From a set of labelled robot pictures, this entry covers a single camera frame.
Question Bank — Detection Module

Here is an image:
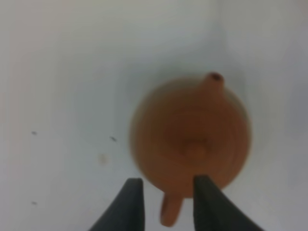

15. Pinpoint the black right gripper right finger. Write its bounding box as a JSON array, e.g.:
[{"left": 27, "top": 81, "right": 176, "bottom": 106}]
[{"left": 193, "top": 175, "right": 262, "bottom": 231}]

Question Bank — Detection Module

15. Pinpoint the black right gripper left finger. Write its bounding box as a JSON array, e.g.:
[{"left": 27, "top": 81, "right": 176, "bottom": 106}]
[{"left": 90, "top": 178, "right": 145, "bottom": 231}]

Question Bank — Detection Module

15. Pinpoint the brown clay teapot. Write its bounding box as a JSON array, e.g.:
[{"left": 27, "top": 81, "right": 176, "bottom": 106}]
[{"left": 130, "top": 72, "right": 251, "bottom": 227}]

